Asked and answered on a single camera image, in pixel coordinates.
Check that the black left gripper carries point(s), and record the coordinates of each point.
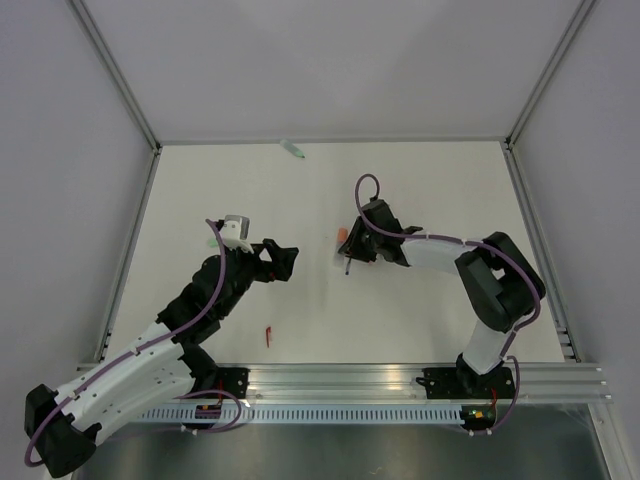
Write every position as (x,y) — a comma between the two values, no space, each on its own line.
(282,260)

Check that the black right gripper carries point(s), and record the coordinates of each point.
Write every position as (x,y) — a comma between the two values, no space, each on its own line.
(352,248)

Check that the orange highlighter pen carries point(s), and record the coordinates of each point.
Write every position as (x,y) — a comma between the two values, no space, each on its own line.
(341,238)

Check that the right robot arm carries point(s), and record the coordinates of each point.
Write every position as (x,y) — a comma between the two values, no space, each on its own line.
(504,290)

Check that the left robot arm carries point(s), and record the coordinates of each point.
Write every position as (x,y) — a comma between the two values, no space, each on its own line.
(65,425)

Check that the red pen cap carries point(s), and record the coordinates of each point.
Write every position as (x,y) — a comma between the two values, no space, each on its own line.
(268,336)

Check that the green highlighter pen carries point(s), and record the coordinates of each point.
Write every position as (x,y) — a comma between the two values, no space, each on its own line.
(292,149)

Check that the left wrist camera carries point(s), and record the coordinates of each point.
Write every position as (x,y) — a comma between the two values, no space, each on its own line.
(234,230)

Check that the white slotted cable duct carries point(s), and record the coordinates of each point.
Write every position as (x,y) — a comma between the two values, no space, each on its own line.
(176,413)

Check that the aluminium mounting rail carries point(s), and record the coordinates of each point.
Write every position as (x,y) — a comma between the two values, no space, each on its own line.
(535,383)

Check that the left aluminium frame post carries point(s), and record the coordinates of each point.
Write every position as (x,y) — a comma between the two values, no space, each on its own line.
(102,50)

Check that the aluminium frame post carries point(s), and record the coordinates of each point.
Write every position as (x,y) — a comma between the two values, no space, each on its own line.
(102,50)
(576,23)

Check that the right aluminium frame post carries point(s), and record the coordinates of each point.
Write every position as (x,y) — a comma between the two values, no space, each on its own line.
(576,23)

